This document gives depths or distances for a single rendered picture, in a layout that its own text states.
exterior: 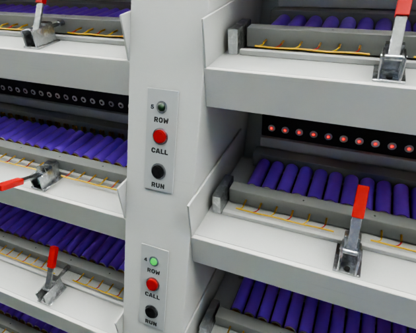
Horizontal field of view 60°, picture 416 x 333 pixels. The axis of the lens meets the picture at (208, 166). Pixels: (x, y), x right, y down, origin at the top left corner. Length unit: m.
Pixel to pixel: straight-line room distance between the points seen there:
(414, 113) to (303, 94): 0.10
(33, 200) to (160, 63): 0.30
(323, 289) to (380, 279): 0.06
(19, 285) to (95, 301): 0.15
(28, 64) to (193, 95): 0.25
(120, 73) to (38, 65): 0.13
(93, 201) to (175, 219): 0.14
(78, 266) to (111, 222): 0.19
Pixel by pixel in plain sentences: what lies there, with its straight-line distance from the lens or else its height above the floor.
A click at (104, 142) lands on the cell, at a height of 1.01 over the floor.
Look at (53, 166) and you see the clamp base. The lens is 0.59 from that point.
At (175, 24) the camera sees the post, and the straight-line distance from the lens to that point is 0.42.
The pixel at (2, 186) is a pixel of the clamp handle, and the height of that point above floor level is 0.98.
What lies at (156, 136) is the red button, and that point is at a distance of 0.42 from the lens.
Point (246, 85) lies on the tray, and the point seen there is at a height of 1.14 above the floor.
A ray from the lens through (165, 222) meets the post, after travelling 0.46.
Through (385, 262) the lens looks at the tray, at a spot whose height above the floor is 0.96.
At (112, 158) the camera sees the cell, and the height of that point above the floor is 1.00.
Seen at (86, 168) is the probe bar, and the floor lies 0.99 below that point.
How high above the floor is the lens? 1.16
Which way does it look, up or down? 16 degrees down
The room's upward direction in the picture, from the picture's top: 5 degrees clockwise
